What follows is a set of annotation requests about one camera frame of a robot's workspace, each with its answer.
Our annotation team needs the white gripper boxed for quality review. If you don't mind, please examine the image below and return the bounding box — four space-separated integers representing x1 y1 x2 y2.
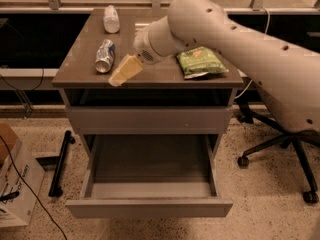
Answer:
108 16 186 87

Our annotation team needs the silver redbull can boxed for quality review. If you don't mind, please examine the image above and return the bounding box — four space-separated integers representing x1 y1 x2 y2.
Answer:
95 39 115 73

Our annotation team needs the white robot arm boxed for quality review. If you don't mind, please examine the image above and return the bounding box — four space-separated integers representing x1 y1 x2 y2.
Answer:
109 0 320 130

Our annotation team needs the grey drawer cabinet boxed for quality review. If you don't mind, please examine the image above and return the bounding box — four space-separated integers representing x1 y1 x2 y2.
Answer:
53 9 242 152

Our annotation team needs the closed grey top drawer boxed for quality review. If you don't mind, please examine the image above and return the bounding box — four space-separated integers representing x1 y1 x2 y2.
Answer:
66 106 232 135

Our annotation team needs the open grey middle drawer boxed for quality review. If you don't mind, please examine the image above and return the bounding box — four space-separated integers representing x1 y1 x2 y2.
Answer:
66 135 232 218

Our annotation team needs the clear plastic water bottle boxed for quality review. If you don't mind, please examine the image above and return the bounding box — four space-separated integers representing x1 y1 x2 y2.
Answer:
103 5 120 34

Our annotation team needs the green chip bag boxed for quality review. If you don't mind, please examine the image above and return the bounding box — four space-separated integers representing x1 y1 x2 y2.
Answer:
176 46 228 79

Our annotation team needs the brown cardboard box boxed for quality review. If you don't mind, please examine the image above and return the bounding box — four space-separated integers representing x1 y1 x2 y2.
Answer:
0 123 18 164

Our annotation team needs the black metal bar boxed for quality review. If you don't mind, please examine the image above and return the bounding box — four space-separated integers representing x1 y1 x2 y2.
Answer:
48 130 75 197

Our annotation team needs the grey office chair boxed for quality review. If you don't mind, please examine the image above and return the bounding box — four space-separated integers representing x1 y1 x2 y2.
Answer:
237 98 320 204

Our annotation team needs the white cardboard box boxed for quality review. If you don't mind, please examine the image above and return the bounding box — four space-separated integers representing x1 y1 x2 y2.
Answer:
0 140 45 228

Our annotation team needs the black wall cable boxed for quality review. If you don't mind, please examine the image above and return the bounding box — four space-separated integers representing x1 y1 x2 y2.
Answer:
0 67 46 119

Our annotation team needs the white hanging cable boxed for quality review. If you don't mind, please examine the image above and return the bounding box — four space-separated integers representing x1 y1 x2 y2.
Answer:
234 7 271 101

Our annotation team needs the black floor cable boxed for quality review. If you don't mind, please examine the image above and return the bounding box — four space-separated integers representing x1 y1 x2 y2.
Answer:
0 134 68 240

